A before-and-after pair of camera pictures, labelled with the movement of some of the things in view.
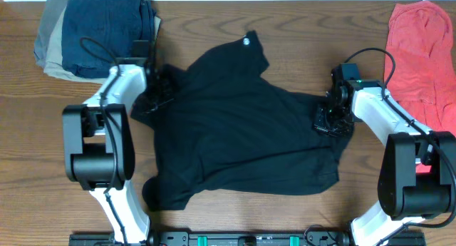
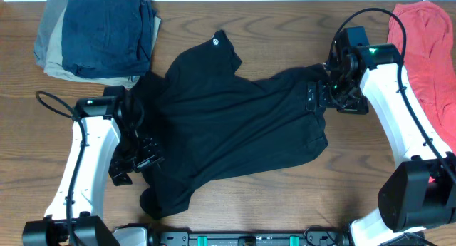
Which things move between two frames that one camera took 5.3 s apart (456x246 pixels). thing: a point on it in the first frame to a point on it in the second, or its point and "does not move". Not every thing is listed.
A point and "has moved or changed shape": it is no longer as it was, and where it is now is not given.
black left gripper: x=161 y=96 to x=141 y=157
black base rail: x=244 y=237 does not move
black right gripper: x=328 y=122 to x=313 y=96
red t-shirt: x=420 y=66 does not move
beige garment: x=54 y=66 to x=154 y=33
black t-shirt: x=229 y=129 has moved or changed shape
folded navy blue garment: x=99 y=27 does not move
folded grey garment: x=53 y=9 does not move
